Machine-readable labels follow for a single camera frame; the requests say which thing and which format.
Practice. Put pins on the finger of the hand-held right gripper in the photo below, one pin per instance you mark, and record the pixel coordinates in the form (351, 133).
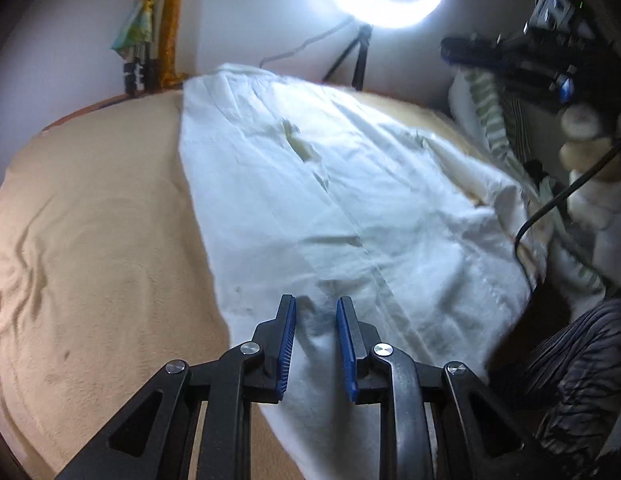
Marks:
(470, 50)

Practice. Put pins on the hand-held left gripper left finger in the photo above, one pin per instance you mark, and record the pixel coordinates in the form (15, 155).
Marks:
(286, 340)

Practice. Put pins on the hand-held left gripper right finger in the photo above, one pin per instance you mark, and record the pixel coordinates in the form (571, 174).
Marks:
(346, 345)

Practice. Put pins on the white shirt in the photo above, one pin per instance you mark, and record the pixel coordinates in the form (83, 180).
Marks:
(315, 200)

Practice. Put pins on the person's right hand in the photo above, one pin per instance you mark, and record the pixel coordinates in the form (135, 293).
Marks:
(585, 157)

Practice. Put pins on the black mini tripod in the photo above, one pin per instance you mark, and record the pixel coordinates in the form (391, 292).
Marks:
(360, 60)

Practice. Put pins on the beige blanket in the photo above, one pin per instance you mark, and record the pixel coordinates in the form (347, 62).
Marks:
(100, 240)

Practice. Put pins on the grey striped clothing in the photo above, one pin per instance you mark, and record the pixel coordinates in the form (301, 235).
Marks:
(580, 360)

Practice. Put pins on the grey stand poles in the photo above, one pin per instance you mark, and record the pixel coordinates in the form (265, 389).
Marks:
(150, 72)

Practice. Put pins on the orange patterned curtain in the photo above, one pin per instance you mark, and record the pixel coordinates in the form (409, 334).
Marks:
(169, 35)

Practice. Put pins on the colourful floral cloth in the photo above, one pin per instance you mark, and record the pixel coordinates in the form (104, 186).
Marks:
(135, 30)

